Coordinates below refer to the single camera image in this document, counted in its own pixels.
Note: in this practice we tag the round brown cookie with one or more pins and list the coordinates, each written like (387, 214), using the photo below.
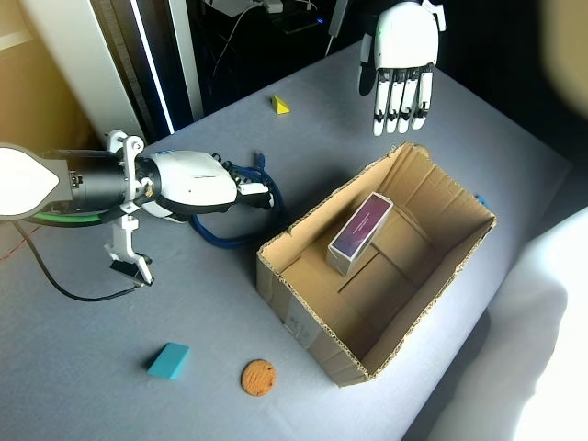
(257, 377)

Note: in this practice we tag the grey table cloth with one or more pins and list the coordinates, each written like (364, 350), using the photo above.
(138, 321)

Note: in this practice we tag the purple and grey box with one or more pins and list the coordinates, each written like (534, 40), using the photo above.
(360, 227)

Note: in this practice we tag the open brown cardboard box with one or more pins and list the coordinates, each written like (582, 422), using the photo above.
(390, 298)

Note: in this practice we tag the white cabinet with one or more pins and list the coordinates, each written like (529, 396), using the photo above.
(69, 37)

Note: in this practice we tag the black device with blue light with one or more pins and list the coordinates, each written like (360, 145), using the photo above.
(294, 24)

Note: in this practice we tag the blurred tan foreground object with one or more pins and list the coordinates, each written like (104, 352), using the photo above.
(569, 46)

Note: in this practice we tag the yellow triangular block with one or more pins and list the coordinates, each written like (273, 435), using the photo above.
(280, 106)

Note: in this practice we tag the teal wedge block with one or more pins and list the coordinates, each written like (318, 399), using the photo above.
(167, 360)

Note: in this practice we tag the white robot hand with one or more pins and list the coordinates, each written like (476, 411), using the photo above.
(193, 181)
(404, 37)

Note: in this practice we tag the white power adapter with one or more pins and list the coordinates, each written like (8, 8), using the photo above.
(273, 5)

